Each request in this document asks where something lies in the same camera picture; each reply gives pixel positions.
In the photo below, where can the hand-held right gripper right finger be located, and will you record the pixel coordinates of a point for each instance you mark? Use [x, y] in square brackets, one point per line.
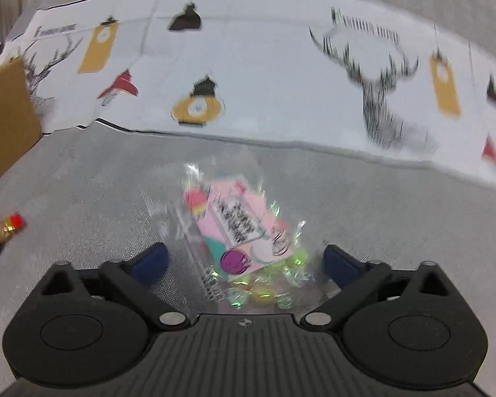
[341, 265]

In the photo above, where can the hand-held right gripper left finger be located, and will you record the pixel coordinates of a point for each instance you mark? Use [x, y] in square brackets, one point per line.
[149, 264]

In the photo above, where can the clear candy bag pink label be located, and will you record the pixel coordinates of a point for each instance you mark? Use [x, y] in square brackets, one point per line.
[235, 223]

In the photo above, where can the purple snack bar wrapper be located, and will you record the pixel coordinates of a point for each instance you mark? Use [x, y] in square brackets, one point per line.
[6, 225]

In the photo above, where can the cardboard box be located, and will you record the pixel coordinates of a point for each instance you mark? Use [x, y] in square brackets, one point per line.
[6, 124]

